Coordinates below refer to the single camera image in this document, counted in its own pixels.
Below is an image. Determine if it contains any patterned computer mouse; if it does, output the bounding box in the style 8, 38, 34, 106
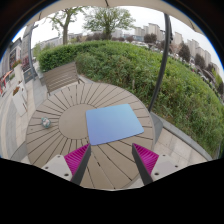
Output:
41, 117, 51, 128

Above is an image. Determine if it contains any green hedge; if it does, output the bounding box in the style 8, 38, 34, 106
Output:
38, 41, 224, 154

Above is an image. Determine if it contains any black parasol pole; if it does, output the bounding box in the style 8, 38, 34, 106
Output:
148, 13, 173, 112

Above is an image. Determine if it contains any blue mouse pad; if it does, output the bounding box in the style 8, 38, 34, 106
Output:
86, 104, 144, 145

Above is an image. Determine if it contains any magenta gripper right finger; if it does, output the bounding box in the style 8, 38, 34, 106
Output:
132, 143, 180, 185

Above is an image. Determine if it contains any beige parasol canopy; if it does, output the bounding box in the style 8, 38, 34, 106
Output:
26, 0, 205, 36

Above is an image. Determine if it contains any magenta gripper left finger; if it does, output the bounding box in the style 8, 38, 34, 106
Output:
42, 144, 91, 185

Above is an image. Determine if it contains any round slatted outdoor table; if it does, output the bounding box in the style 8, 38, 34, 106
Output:
26, 83, 155, 190

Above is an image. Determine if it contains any slatted outdoor chair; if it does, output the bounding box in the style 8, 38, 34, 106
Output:
43, 62, 82, 94

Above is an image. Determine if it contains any dark lamp post left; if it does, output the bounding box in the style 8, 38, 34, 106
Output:
28, 23, 38, 81

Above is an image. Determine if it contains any white planter box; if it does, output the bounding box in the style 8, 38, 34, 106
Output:
12, 81, 28, 116

